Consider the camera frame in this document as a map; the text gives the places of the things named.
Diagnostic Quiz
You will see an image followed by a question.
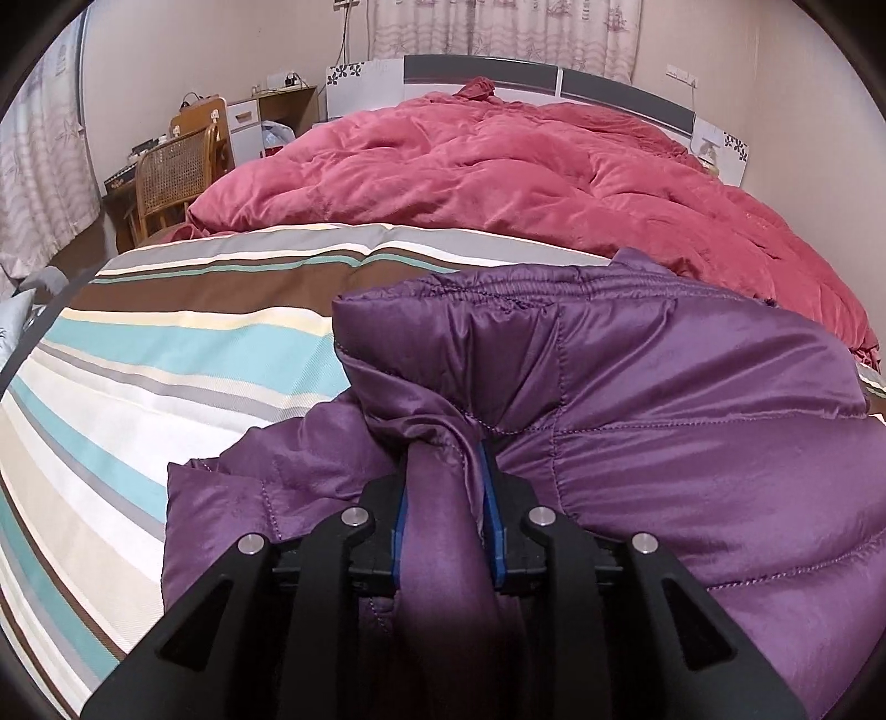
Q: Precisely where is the white drawer cabinet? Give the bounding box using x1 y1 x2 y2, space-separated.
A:
224 100 262 168

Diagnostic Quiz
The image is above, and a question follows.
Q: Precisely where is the dark wooden desk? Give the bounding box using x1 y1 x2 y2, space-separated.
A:
101 138 233 251

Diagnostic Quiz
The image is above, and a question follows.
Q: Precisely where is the white plastic bag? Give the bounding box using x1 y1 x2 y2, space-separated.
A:
259 118 300 158

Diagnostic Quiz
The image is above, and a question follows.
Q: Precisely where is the wooden shelf unit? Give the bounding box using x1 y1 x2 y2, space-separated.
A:
255 84 320 141

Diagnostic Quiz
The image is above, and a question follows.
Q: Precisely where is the ship print window curtain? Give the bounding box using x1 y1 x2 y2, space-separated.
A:
366 0 642 85

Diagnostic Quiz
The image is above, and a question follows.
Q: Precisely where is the grey padded seat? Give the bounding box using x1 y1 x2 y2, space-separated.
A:
19 266 71 300

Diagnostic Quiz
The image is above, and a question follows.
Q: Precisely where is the deer print pillow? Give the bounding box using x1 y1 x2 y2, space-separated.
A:
0 286 37 362

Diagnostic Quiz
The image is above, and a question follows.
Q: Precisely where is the purple puffer jacket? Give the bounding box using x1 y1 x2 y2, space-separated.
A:
162 247 886 720

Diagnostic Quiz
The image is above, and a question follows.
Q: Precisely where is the wicker back wooden chair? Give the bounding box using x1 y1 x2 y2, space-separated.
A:
134 122 230 245

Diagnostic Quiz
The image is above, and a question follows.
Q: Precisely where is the bed with striped sheet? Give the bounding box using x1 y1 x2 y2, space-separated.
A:
0 222 886 720

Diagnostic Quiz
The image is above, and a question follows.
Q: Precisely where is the ship print side curtain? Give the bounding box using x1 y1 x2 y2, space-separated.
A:
0 40 102 300

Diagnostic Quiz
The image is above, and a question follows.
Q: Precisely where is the black box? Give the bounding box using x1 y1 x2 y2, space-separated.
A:
103 162 141 196

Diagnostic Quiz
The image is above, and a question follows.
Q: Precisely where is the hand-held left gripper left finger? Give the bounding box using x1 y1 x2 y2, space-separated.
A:
81 474 418 720

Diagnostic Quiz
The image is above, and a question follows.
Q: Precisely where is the red comforter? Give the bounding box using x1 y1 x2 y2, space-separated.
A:
184 76 880 366

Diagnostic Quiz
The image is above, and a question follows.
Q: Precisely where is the white grey headboard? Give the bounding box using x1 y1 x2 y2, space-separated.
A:
324 54 753 189

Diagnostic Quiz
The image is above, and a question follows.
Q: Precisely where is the folded wooden board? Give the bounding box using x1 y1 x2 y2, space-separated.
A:
170 95 230 141

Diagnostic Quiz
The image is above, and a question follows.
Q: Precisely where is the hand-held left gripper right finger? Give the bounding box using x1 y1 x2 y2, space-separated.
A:
477 441 808 720

